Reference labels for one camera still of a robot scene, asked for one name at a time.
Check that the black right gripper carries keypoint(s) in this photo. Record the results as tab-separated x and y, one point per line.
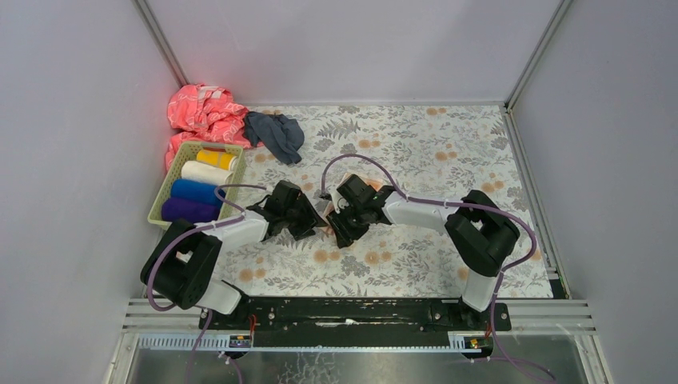
348	217

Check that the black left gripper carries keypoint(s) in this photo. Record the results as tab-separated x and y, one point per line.
296	214

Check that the beige lettered towel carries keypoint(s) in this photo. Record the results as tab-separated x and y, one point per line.
374	183

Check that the purple towel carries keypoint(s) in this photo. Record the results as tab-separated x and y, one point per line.
194	212

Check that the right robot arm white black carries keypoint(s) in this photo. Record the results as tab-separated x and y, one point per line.
482	236

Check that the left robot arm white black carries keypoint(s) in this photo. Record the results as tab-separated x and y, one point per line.
181	266

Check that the dark grey cloth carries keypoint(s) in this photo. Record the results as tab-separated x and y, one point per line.
281	135

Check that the yellow rolled towel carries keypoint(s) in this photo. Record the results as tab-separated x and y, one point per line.
218	159

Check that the floral table cloth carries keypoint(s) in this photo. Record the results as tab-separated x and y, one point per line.
439	152

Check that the white rolled towel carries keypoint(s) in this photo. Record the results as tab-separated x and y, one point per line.
200	172

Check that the blue rolled towel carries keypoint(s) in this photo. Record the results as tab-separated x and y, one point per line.
195	192

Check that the pale green plastic basket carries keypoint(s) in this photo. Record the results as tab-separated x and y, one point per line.
188	152

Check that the pink patterned cloth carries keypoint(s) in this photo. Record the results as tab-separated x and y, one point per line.
205	114

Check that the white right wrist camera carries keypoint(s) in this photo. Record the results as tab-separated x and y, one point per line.
337	201

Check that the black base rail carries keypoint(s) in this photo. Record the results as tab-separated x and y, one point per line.
358	322

